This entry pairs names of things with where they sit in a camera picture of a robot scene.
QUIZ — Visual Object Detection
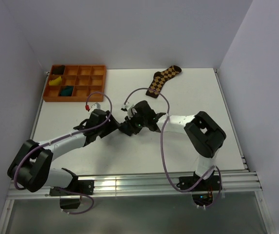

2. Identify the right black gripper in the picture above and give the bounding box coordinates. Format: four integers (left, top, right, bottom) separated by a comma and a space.
125, 111, 148, 135

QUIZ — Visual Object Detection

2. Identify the navy snowman sock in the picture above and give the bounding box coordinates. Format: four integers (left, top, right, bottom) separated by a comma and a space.
119, 122, 132, 136

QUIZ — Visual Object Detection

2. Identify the green reindeer sock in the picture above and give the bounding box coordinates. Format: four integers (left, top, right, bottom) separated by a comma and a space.
59, 86, 74, 97

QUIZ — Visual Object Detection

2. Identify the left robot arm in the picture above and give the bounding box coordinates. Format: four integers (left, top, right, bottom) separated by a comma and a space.
7, 109, 121, 195

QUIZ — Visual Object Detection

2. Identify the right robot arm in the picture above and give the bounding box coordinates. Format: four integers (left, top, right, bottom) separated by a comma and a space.
121, 100, 226, 190

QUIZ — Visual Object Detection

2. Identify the brown argyle sock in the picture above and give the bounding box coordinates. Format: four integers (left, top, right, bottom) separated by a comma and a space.
146, 65, 182, 98

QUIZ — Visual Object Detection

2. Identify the orange compartment tray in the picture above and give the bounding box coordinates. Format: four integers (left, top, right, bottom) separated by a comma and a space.
43, 64, 107, 102

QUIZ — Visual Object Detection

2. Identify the rolled yellow sock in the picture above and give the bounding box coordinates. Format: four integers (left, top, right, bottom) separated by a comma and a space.
49, 76, 62, 86

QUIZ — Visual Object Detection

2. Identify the rolled black sock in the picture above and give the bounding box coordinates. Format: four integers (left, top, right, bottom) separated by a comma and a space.
51, 65, 66, 75

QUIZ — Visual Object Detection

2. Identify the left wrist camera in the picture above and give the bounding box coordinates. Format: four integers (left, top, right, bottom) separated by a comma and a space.
85, 102, 101, 113

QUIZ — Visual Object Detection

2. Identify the aluminium front rail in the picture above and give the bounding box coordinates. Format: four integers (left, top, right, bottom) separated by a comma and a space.
6, 171, 262, 200

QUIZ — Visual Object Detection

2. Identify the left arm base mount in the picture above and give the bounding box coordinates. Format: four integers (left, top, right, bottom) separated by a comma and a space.
49, 180, 94, 215

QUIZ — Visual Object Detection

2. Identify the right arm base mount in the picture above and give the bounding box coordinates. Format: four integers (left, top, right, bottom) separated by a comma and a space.
176, 174, 223, 208

